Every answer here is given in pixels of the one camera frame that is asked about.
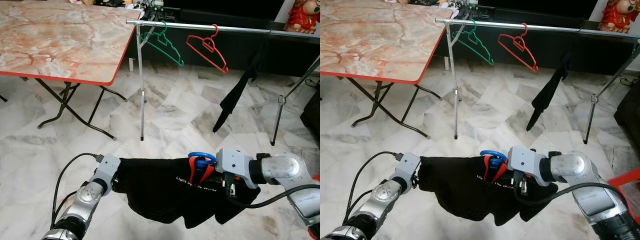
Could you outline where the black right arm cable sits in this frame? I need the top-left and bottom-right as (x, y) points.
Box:
(515, 182), (623, 207)
(227, 183), (321, 209)

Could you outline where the black Fonemax print shirt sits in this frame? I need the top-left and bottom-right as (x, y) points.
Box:
(526, 32), (583, 132)
(212, 31), (273, 134)

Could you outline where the blue plastic hanger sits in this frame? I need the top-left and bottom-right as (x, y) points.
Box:
(187, 151), (217, 176)
(480, 150), (508, 173)

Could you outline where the green plastic hanger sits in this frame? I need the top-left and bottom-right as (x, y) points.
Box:
(139, 20), (185, 67)
(452, 20), (495, 67)

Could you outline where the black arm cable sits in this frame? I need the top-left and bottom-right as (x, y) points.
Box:
(227, 183), (321, 209)
(50, 152), (105, 231)
(515, 182), (623, 207)
(350, 151), (403, 221)

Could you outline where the black TV cabinet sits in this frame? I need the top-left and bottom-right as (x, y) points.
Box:
(434, 6), (640, 71)
(121, 6), (321, 72)

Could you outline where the red plastic hanger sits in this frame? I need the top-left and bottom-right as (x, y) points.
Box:
(497, 22), (540, 74)
(186, 23), (230, 75)

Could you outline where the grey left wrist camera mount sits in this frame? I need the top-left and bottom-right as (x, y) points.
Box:
(395, 152), (422, 188)
(92, 154), (122, 188)

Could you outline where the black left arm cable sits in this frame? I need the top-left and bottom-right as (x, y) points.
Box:
(350, 151), (403, 221)
(50, 152), (105, 231)

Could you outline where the dark brown sofa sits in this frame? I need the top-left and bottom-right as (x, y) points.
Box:
(614, 80), (640, 151)
(300, 90), (321, 146)

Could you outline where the marble top folding table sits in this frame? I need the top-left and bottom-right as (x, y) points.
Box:
(0, 0), (140, 141)
(320, 0), (448, 140)

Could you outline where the red stool frame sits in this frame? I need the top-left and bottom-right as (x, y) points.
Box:
(607, 167), (640, 224)
(307, 171), (321, 240)

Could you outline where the black shirt white slogan print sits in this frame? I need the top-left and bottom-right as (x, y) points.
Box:
(416, 156), (560, 223)
(111, 156), (262, 230)

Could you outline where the black flat television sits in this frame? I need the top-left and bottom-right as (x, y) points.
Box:
(162, 0), (287, 22)
(477, 0), (599, 21)

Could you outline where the red Buddha statue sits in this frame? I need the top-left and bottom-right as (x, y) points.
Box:
(284, 0), (321, 35)
(597, 0), (640, 34)

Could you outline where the silver clothes rack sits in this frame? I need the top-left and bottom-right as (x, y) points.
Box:
(435, 18), (640, 146)
(125, 19), (321, 147)

